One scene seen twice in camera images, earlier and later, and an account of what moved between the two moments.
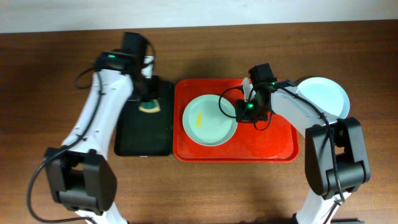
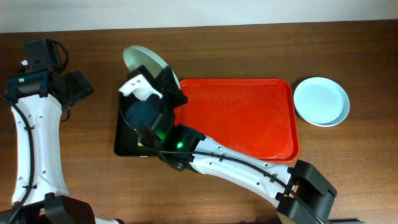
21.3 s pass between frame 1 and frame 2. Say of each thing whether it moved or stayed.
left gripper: moved
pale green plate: moved
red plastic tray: stayed
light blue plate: stayed
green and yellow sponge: moved
